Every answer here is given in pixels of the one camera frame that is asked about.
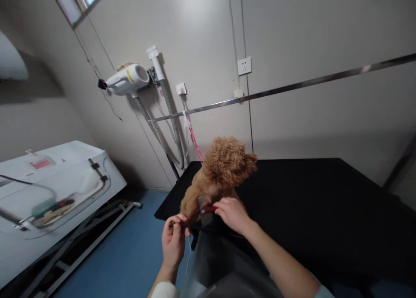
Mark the pink leash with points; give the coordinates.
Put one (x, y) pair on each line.
(195, 142)

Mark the white dryer nozzle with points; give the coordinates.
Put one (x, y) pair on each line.
(156, 62)

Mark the white wall socket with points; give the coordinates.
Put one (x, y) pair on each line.
(244, 66)

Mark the white pet bathtub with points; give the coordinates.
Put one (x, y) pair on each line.
(48, 194)

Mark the person's body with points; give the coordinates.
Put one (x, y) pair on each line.
(224, 265)

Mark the person's left thumb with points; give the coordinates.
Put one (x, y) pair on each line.
(186, 227)

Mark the brown curly poodle dog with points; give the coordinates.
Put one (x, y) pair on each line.
(221, 168)

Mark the person's right fingers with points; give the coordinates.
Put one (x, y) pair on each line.
(225, 207)

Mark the small white junction box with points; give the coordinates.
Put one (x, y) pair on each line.
(238, 93)

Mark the black grooming table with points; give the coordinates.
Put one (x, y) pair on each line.
(318, 213)

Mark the person's left hand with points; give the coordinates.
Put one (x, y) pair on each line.
(172, 246)

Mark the person's left fingers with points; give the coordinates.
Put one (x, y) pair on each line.
(172, 221)

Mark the white wall mounted pet dryer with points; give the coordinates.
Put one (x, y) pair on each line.
(126, 78)

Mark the person's right hand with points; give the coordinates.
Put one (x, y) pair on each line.
(234, 215)

